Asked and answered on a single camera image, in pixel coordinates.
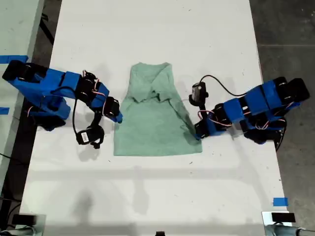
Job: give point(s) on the camera black stalk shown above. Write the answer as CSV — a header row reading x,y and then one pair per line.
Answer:
x,y
97,119
203,108

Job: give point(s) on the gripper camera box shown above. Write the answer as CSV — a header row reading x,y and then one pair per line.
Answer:
x,y
197,91
85,137

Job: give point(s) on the pale green T-shirt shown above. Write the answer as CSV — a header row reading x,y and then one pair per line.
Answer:
x,y
152,132

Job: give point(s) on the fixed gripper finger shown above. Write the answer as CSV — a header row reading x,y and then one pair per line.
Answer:
x,y
120,118
199,136

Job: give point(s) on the small black object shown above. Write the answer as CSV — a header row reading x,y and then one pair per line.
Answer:
x,y
160,233

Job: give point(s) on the pale side table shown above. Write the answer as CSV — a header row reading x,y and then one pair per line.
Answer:
x,y
14,29

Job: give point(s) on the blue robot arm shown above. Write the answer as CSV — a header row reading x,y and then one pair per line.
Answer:
x,y
54,81
256,98

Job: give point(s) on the small black box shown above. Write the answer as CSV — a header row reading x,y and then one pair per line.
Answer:
x,y
24,219
283,217

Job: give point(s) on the blue tape square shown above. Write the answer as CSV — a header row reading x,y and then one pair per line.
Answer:
x,y
280,202

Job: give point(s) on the long blue tape strip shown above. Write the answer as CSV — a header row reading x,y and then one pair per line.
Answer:
x,y
12,58

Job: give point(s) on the short blue tape strip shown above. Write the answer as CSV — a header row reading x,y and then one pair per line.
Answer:
x,y
3,111

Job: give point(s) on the black stand leg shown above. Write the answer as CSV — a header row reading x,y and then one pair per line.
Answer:
x,y
48,29

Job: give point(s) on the black floor box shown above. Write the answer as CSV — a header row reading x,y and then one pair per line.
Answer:
x,y
5,209

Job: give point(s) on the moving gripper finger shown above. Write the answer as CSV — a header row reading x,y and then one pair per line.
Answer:
x,y
115,118

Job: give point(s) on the pale grey tube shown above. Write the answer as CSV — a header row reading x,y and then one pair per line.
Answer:
x,y
283,231
19,232

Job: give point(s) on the black arm base clamp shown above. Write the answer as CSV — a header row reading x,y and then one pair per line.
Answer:
x,y
279,145

